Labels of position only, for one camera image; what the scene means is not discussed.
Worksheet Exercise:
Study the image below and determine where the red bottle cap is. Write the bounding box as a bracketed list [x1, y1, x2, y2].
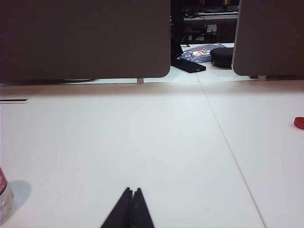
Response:
[294, 116, 304, 130]

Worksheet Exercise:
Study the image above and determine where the blue patterned bag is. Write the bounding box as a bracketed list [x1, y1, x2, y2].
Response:
[180, 43, 229, 63]

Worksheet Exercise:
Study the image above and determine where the narrow brown desk partition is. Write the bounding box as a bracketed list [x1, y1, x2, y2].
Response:
[232, 0, 304, 78]

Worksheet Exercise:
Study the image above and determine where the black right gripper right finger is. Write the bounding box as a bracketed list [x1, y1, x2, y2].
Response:
[129, 187, 155, 228]

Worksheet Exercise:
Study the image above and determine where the black flat box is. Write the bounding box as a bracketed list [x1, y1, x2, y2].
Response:
[171, 58, 207, 74]

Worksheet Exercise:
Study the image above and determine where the clear red-label water bottle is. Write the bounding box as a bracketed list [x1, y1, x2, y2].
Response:
[0, 167, 15, 227]

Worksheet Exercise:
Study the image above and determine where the grey background desk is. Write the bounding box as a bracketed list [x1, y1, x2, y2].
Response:
[184, 11, 239, 25]

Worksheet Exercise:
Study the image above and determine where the black round cushion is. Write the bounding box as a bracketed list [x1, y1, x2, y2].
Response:
[209, 47, 235, 68]

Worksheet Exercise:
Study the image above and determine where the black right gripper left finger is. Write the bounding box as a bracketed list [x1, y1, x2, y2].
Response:
[99, 187, 134, 228]

